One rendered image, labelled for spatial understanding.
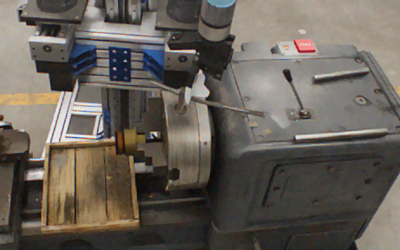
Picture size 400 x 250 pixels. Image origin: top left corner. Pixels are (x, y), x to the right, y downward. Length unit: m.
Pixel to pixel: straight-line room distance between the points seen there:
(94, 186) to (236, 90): 0.58
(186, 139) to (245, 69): 0.32
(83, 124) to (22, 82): 0.77
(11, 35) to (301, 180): 2.81
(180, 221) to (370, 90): 0.73
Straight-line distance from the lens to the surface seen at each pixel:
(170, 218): 1.66
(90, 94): 3.03
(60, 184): 1.73
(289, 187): 1.54
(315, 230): 1.82
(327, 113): 1.52
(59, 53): 1.93
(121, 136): 1.54
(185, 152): 1.44
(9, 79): 3.52
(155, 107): 1.54
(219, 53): 1.22
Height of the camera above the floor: 2.25
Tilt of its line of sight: 45 degrees down
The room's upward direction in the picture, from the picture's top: 8 degrees clockwise
